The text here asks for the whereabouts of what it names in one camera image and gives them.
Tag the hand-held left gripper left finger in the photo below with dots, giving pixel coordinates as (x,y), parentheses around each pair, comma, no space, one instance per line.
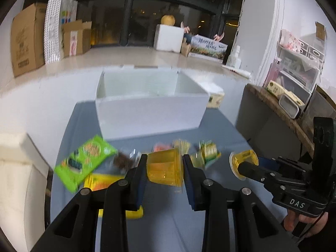
(139,183)

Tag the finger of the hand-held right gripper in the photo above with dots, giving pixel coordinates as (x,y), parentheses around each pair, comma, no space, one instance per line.
(256,172)
(267,163)

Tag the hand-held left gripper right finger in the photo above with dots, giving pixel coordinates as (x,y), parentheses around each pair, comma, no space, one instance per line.
(190,186)

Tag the yellow jelly cup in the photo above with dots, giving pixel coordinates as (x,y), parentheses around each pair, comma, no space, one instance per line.
(246,157)
(164,166)

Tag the brown snack packet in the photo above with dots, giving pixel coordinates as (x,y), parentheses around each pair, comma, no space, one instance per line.
(123,162)

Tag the small pale yellow packet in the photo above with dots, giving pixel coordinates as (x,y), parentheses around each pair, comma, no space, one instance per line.
(181,145)
(197,160)

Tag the small green yellow packet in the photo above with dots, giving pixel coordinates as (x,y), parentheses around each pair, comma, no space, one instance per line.
(210,152)

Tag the yellow snack packet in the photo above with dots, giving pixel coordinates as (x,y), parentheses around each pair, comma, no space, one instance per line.
(99,181)

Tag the orange pink snack packet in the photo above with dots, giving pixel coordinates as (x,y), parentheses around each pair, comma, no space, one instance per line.
(161,147)

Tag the large green snack packet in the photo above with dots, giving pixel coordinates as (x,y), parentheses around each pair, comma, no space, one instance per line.
(84,160)

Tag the white cardboard box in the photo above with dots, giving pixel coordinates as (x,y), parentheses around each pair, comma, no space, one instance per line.
(147,115)

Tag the person's right hand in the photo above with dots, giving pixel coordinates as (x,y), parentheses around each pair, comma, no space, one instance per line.
(291,221)

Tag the blue grey tablecloth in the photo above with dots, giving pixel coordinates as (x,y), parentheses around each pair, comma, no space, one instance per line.
(168,225)

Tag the grey rounded device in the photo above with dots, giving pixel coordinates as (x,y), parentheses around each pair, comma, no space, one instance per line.
(288,107)

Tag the brown stone counter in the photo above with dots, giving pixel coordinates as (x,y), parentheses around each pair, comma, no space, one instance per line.
(267,102)

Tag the yellow tissue pack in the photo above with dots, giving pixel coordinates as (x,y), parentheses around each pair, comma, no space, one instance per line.
(274,88)

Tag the beige tissue pack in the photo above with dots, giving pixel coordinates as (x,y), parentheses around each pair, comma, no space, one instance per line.
(216,101)

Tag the rolled white paper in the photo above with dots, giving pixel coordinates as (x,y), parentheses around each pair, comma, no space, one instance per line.
(236,71)

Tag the clear plastic drawer unit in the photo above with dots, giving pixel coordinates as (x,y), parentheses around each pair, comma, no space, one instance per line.
(296,68)

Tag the white plastic bottle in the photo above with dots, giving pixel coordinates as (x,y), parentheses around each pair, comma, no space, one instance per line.
(234,57)

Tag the pink floral pouch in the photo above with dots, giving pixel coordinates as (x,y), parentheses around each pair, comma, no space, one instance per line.
(290,42)

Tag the cream leather sofa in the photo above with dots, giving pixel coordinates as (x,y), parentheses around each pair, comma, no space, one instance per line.
(15,178)

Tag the landscape printed carton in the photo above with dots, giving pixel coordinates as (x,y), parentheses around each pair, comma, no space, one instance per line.
(208,48)

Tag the pink plastic toy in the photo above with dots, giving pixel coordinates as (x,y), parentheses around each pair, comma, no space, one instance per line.
(220,36)

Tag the small brown box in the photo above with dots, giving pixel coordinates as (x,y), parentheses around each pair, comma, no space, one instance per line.
(320,31)

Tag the white foam box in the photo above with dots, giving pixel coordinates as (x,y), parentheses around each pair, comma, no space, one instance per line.
(169,38)

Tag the open brown cardboard box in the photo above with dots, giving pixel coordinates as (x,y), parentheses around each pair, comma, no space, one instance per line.
(76,40)

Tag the yellow pomelo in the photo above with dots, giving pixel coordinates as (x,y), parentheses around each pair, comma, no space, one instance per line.
(168,20)

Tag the white dotted paper bag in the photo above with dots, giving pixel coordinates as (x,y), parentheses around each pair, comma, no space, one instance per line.
(53,31)

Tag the tall brown cardboard box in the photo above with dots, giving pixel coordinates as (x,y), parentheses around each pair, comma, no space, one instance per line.
(26,39)

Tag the black window frame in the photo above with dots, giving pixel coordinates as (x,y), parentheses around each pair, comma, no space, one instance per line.
(131,2)

